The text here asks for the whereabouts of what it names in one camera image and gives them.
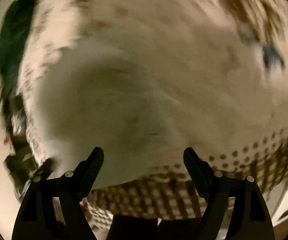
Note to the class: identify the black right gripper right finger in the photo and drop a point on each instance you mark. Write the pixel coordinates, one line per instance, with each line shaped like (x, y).
(250, 218)

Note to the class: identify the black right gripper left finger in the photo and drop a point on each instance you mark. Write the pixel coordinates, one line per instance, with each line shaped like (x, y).
(51, 208)

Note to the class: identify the pale green pants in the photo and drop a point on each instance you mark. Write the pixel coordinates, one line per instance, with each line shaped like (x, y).
(144, 98)

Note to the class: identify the floral patterned bed blanket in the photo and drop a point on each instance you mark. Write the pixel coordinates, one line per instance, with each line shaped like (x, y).
(35, 33)

